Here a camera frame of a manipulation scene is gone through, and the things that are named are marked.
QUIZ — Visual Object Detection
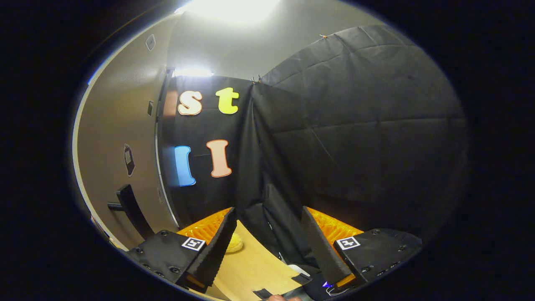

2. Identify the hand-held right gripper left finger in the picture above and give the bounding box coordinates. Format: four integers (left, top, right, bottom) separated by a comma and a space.
125, 207, 238, 293

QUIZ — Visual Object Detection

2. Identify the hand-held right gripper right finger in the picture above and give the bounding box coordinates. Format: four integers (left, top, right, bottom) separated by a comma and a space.
301, 206, 423, 293

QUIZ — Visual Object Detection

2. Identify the yellow coaster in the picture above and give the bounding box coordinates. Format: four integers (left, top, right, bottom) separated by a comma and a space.
226, 232, 244, 253

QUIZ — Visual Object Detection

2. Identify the black door handle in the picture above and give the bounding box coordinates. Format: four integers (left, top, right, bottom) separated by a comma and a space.
107, 184, 155, 241

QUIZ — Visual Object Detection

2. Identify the black backdrop cloth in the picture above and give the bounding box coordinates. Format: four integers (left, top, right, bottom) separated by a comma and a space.
161, 24, 469, 268

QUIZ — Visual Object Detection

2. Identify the long ceiling light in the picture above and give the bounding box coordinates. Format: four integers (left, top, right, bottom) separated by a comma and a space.
184, 0, 280, 26

